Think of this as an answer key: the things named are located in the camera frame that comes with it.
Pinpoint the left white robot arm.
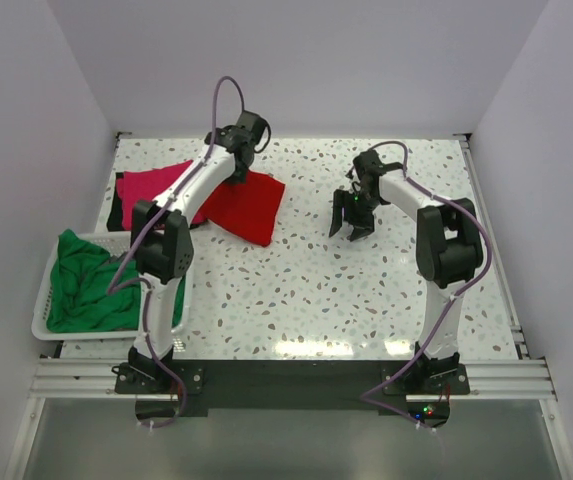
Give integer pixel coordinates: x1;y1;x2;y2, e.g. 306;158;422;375
128;110;271;392

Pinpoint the aluminium front rail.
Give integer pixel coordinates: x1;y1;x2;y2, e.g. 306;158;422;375
29;359;557;400

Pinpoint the green t shirt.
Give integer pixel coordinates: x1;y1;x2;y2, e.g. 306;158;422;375
46;229;158;334

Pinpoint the white plastic laundry basket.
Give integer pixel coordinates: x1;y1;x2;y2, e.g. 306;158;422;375
30;230;196;343

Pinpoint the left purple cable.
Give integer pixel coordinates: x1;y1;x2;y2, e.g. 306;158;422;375
105;75;247;429

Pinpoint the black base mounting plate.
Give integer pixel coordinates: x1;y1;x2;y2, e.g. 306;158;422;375
113;357;472;420

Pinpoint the folded black t shirt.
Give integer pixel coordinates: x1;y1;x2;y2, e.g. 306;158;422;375
106;172;132;232

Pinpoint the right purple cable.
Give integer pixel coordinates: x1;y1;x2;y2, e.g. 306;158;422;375
360;140;492;418

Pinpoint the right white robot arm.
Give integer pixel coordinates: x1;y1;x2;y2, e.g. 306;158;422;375
329;148;491;393

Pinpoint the folded pink t shirt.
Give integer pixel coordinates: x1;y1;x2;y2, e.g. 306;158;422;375
123;161;191;211

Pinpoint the purple cable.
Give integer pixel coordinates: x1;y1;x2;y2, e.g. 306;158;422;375
360;140;492;418
105;75;247;429

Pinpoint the red t shirt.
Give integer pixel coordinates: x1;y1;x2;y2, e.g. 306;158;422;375
198;172;285;247

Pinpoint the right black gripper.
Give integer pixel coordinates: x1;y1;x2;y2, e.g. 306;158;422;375
330;189;384;242

